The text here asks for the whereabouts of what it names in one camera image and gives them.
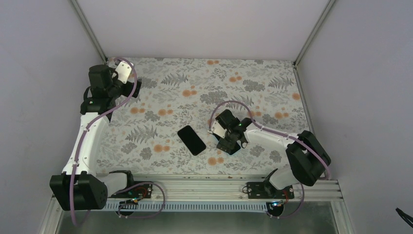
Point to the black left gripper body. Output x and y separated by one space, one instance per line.
128 92

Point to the phone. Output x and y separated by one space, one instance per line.
228 146

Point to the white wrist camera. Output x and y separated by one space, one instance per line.
217 130
123 71

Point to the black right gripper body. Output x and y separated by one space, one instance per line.
229 137

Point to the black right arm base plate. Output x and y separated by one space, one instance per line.
263 190

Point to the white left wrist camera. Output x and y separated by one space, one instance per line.
123 71

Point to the floral patterned table mat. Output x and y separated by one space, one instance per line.
176 92

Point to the black smartphone on table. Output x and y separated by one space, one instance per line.
191 140

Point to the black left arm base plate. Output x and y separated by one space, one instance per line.
140 192

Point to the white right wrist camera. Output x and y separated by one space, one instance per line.
217 130

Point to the white slotted cable duct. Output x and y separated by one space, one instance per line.
180 206

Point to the black object at right edge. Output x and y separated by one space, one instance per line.
407 218

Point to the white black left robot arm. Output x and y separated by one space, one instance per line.
78 187

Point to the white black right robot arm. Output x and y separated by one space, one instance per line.
307 159

